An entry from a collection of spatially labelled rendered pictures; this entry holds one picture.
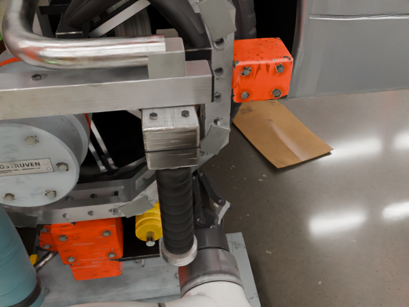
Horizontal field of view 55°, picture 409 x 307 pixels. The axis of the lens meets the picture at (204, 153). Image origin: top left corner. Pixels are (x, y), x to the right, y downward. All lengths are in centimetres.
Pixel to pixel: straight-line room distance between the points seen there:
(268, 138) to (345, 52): 114
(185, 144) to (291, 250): 112
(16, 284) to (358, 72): 68
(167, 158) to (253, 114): 162
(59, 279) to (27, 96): 83
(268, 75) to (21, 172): 35
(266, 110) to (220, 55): 146
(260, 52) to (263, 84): 5
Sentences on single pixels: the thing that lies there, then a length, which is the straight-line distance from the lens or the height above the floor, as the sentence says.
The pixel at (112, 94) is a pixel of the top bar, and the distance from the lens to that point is 35.
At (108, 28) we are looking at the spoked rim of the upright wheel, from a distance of 65.
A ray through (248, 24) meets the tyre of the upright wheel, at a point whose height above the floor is 90.
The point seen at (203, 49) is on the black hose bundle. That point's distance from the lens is 39.
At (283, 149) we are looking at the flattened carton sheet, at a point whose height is 1.
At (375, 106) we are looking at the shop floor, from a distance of 221.
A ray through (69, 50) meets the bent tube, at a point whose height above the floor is 101.
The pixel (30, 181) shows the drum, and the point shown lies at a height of 83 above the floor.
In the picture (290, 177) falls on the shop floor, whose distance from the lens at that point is 167.
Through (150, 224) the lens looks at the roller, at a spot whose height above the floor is 54.
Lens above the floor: 115
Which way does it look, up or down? 42 degrees down
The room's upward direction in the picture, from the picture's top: straight up
